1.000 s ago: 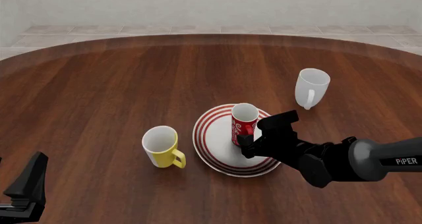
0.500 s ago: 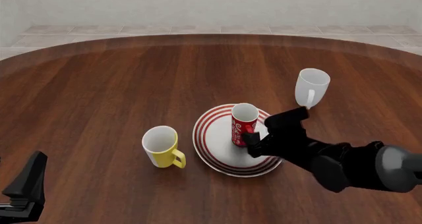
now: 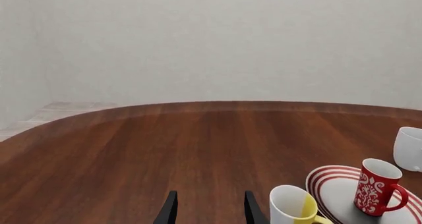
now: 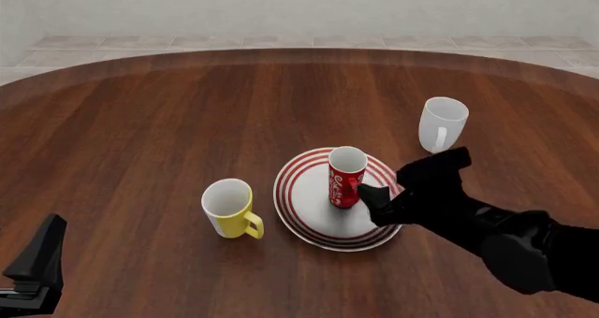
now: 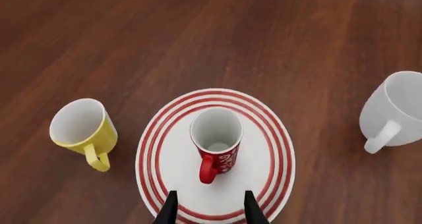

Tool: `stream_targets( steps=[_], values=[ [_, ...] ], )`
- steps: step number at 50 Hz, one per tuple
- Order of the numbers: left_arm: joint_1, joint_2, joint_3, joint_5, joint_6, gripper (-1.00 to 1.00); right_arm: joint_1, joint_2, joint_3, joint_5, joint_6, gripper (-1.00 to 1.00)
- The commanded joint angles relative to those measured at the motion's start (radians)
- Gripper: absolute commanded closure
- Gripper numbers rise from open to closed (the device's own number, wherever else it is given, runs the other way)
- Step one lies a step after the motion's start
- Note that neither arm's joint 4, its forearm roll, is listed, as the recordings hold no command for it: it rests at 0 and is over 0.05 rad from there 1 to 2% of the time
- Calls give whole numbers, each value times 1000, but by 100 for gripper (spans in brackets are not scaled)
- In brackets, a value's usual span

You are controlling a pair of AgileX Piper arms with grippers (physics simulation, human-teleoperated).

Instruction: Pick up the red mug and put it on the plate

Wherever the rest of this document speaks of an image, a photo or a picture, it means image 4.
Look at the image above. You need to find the red patterned mug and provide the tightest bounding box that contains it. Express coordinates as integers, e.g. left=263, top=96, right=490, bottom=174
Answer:
left=327, top=145, right=369, bottom=210

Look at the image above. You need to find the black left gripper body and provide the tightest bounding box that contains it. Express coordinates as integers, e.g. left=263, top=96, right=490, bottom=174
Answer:
left=0, top=279, right=65, bottom=314

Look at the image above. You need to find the white plate with red rings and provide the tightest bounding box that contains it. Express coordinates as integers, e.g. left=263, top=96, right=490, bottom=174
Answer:
left=273, top=147, right=406, bottom=252

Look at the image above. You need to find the yellow and white mug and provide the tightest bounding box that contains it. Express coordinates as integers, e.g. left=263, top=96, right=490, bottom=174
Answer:
left=200, top=178, right=266, bottom=240

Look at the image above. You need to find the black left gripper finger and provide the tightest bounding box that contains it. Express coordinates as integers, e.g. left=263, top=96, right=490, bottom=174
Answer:
left=1, top=212, right=68, bottom=290

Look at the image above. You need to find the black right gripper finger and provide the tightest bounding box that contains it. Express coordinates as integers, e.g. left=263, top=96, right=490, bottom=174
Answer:
left=396, top=146, right=473, bottom=192
left=357, top=183, right=393, bottom=225

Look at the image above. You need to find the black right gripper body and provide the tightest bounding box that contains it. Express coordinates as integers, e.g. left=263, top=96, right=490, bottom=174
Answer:
left=373, top=169, right=470, bottom=225

